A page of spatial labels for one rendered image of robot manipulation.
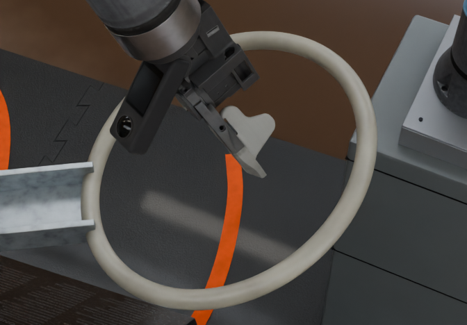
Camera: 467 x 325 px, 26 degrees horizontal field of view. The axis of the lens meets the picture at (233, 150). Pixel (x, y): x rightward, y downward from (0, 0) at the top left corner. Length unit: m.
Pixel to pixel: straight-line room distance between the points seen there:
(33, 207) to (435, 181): 0.82
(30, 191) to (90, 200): 0.11
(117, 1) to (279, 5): 2.57
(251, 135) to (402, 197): 1.07
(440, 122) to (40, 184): 0.81
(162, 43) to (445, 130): 1.12
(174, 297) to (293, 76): 1.90
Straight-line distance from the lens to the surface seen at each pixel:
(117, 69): 3.31
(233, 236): 2.89
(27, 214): 1.65
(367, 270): 2.43
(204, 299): 1.43
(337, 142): 3.12
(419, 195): 2.11
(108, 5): 0.95
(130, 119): 1.06
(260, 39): 1.65
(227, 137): 1.07
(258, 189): 2.99
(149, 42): 0.98
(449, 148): 2.02
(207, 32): 1.04
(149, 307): 2.09
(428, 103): 2.06
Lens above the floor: 2.49
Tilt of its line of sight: 54 degrees down
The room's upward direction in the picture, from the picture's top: straight up
